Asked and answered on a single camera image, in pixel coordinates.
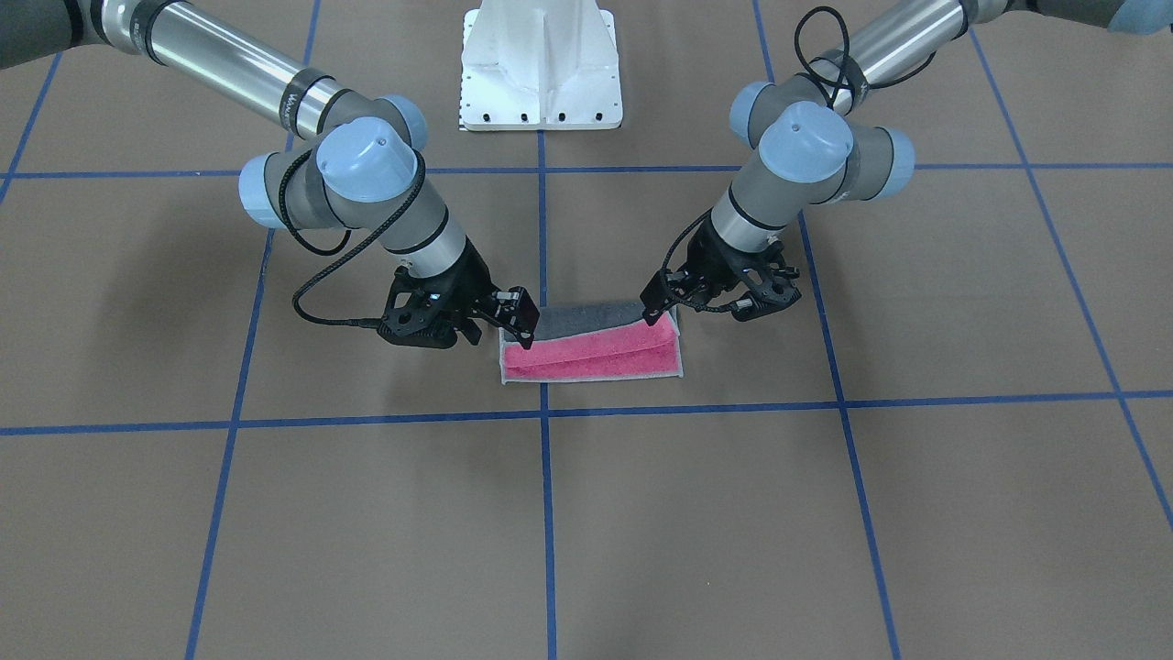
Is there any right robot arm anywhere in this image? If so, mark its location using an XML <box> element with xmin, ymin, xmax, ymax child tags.
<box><xmin>4</xmin><ymin>1</ymin><xmax>540</xmax><ymax>349</ymax></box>

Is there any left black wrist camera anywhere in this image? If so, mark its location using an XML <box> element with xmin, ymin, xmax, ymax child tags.
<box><xmin>728</xmin><ymin>243</ymin><xmax>804</xmax><ymax>322</ymax></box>

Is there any white central pedestal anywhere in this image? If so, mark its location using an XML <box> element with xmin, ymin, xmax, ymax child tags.
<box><xmin>457</xmin><ymin>1</ymin><xmax>624</xmax><ymax>131</ymax></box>

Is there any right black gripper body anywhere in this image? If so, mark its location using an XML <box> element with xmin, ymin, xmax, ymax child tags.
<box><xmin>416</xmin><ymin>241</ymin><xmax>496</xmax><ymax>336</ymax></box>

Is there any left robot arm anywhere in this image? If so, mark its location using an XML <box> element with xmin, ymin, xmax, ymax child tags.
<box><xmin>640</xmin><ymin>1</ymin><xmax>1169</xmax><ymax>325</ymax></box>

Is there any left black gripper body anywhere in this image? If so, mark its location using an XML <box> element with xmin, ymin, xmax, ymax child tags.
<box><xmin>674</xmin><ymin>220</ymin><xmax>743</xmax><ymax>313</ymax></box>

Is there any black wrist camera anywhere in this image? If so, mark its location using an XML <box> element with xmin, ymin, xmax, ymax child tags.
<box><xmin>377</xmin><ymin>267</ymin><xmax>457</xmax><ymax>349</ymax></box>
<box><xmin>728</xmin><ymin>243</ymin><xmax>804</xmax><ymax>322</ymax></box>

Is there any pink and grey towel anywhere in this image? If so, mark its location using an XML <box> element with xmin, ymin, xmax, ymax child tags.
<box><xmin>499</xmin><ymin>301</ymin><xmax>685</xmax><ymax>385</ymax></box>

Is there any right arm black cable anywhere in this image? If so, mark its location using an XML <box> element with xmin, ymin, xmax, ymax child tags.
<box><xmin>277</xmin><ymin>147</ymin><xmax>432</xmax><ymax>326</ymax></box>

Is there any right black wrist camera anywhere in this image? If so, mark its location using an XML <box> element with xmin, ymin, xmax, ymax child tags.
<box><xmin>377</xmin><ymin>267</ymin><xmax>457</xmax><ymax>349</ymax></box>

